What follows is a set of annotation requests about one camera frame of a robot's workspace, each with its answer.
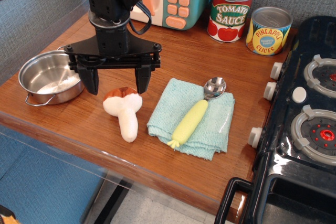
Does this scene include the orange object bottom left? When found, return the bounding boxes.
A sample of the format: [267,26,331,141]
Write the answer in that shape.
[0,205,20,224]

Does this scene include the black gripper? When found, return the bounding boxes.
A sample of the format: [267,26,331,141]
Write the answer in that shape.
[64,18,162,95]

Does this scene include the black toy stove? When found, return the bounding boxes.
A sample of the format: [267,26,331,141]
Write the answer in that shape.
[215,16,335,223]

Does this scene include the small steel pot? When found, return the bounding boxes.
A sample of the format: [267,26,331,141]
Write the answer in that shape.
[18,50,84,107]

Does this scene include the tomato sauce can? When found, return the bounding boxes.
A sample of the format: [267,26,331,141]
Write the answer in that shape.
[207,0,253,42]

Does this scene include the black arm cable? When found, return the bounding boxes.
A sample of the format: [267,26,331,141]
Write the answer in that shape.
[128,0,152,36]

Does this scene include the pineapple slices can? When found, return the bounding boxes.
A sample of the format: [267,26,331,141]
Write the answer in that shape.
[246,7,293,56]

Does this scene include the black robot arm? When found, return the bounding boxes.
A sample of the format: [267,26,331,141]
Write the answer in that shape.
[64,0,162,95]

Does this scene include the plush mushroom toy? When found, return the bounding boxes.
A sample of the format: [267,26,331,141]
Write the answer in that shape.
[103,87,142,143]

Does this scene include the spoon with yellow handle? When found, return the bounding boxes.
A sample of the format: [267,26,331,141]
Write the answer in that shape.
[167,77,226,149]

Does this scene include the light blue folded cloth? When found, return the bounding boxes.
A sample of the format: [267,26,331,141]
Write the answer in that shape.
[147,78,235,160]

